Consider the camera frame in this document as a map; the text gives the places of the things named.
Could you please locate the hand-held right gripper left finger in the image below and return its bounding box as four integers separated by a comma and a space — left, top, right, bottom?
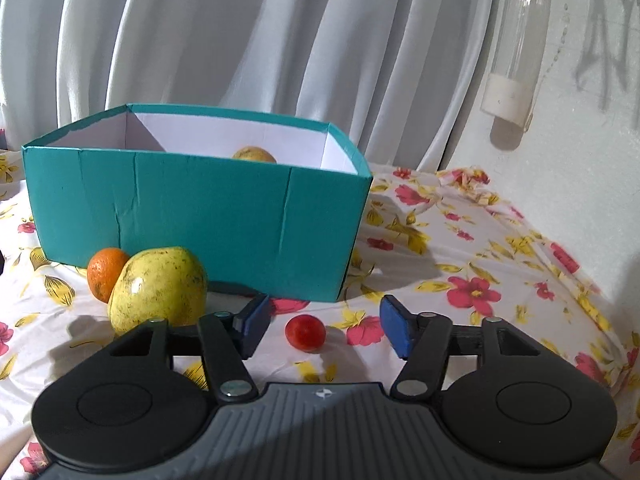
111, 294, 272, 405

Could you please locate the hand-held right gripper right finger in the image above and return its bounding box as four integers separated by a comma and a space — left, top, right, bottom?
379, 295, 543, 402

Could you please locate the small red tomato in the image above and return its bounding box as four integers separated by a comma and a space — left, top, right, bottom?
285, 314, 326, 352

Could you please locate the yellow-green mango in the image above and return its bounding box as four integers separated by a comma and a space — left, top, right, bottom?
108, 246, 208, 337

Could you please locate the teal cardboard box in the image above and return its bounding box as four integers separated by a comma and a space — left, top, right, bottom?
22, 103, 373, 303

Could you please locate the orange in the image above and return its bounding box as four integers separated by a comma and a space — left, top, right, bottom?
87, 247, 131, 304

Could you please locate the floral tablecloth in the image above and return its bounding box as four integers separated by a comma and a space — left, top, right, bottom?
0, 157, 640, 480

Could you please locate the yellow-green apple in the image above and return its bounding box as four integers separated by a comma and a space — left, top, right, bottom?
231, 146, 277, 164

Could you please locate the clear tube with white cap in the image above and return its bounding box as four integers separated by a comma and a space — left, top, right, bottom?
481, 0, 555, 131

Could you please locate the white curtain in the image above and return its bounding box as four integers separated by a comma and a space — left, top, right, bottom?
0, 0, 506, 173

